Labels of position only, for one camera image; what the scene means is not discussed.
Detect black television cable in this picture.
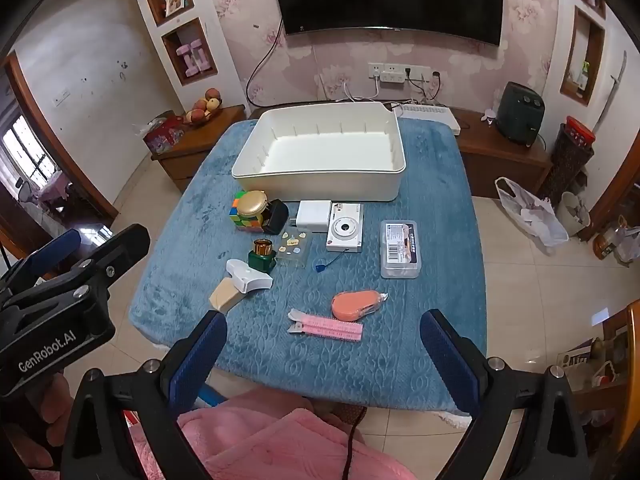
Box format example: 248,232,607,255
245,17,286,111

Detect dark green heater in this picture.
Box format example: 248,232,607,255
495,81,546,147

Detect white plastic storage bin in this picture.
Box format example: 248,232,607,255
231,101,407,203

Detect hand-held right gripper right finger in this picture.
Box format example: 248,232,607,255
419,309,591,480

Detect long grey stick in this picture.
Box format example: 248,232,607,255
592,50,628,136

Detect clear plastic box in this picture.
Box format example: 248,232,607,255
379,219,425,280

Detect green bottle gold cap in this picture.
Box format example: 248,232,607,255
247,239,277,275

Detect small clear bag of beads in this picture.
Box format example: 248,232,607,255
274,227,313,270

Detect white compact camera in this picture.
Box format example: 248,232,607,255
314,202,365,273

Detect wooden chair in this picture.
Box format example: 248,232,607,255
565,300,640,480

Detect person's left hand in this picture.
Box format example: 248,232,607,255
22,372,76,471

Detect white wall outlet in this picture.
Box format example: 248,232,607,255
368,62,432,81

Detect fruit basket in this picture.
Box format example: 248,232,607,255
182,88,223,126

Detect white charger box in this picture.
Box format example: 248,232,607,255
295,200,333,234

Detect multicoloured puzzle cube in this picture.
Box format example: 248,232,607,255
229,190,265,232

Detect red gift box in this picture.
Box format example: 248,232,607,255
142,112,187,155

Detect wooden side cabinet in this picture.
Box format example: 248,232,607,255
151,105,247,193

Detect wooden television cabinet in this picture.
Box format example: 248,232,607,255
247,101,553,200

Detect gold lid jar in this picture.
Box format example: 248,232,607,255
236,190,272,233

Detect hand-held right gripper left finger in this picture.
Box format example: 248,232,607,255
60,310,228,480

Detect white cables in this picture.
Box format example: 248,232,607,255
327,77,382,104

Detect white set-top box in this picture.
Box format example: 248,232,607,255
392,104,461,136

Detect black box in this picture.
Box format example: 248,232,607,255
260,199,290,236

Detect brown wicker basket red lid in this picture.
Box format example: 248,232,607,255
537,116,596,206

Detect dark brown cord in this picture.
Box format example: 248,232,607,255
340,405,368,480

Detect blue fleece blanket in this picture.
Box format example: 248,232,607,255
129,119,488,413

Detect orange correction tape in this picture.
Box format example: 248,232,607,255
331,290,390,322

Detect white handheld device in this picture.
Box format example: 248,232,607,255
225,258,274,295

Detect orange oil bottle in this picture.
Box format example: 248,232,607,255
594,215,627,261

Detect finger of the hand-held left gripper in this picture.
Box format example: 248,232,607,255
0,228,83,291
0,224,151,335

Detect pink fleece robe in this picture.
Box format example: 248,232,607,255
125,387,416,480

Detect white plastic bag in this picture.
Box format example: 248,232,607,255
495,176,570,247

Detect white bucket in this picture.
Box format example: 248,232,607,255
556,191,592,237

